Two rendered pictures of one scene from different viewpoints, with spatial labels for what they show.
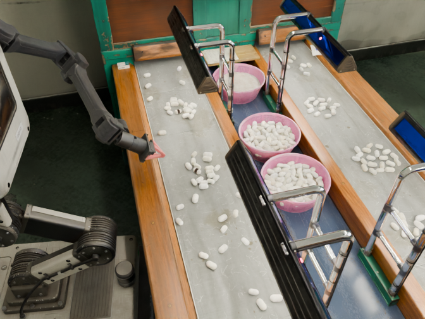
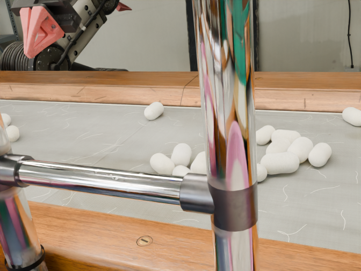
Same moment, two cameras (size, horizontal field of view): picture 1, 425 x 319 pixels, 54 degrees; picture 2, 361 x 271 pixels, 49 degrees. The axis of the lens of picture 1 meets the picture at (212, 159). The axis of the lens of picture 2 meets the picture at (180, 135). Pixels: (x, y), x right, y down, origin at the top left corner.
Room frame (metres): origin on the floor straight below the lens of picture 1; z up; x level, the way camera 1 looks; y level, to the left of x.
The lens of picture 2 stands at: (1.77, -0.18, 0.95)
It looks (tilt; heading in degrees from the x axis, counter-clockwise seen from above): 24 degrees down; 129
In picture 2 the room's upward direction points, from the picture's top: 6 degrees counter-clockwise
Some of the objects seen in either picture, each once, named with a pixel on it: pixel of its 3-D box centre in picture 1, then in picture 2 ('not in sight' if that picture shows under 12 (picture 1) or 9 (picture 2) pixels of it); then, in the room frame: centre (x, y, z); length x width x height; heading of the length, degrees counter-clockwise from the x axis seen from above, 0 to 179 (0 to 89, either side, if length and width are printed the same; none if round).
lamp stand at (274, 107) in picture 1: (292, 66); not in sight; (1.69, -0.37, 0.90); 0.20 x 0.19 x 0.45; 15
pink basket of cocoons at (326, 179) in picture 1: (293, 185); not in sight; (1.11, -0.32, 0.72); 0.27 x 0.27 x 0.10
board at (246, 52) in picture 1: (226, 55); not in sight; (2.02, -0.08, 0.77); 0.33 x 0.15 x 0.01; 105
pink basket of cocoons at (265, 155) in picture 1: (268, 139); not in sight; (1.38, -0.25, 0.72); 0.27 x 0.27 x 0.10
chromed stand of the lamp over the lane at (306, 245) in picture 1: (295, 262); not in sight; (0.65, -0.23, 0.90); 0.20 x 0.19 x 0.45; 15
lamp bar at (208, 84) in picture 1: (189, 44); not in sight; (1.57, 0.09, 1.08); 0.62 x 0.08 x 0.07; 15
